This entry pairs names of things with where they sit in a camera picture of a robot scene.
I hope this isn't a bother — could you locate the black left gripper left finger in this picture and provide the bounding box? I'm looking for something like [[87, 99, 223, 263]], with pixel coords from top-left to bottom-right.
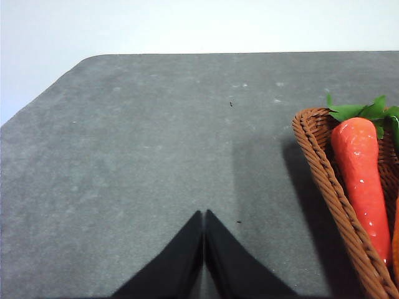
[[111, 211, 204, 299]]

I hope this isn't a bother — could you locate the red toy carrot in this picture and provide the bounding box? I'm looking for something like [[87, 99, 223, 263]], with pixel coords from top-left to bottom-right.
[[327, 94, 391, 266]]

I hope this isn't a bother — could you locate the orange toy vegetable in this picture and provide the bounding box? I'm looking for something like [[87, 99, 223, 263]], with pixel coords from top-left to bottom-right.
[[392, 195, 399, 278]]

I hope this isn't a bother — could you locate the green toy pepper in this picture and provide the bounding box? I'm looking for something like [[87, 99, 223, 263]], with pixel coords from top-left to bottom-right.
[[383, 105, 399, 149]]

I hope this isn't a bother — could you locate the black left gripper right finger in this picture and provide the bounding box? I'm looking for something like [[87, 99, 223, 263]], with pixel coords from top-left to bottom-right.
[[204, 209, 298, 299]]

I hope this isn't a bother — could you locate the woven wicker basket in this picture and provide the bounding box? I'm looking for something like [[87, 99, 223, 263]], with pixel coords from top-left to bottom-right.
[[293, 108, 399, 299]]

